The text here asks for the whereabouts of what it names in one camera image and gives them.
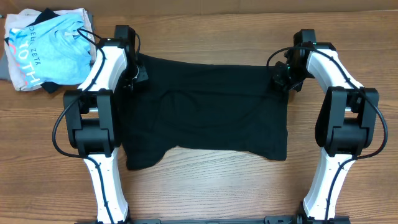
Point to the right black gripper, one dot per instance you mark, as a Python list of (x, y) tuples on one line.
[(280, 78)]

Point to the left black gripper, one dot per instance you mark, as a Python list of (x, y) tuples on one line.
[(142, 77)]

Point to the black polo shirt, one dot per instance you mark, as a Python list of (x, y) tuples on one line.
[(218, 107)]

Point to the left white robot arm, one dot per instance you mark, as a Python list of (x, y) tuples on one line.
[(93, 124)]

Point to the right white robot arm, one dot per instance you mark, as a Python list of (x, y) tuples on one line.
[(345, 125)]

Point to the light blue printed t-shirt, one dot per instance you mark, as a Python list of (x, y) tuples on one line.
[(51, 51)]

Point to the beige folded garment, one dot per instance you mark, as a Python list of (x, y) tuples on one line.
[(85, 15)]

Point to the grey folded garment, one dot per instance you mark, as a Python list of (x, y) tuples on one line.
[(4, 69)]

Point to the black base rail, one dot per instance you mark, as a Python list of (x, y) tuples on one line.
[(211, 220)]

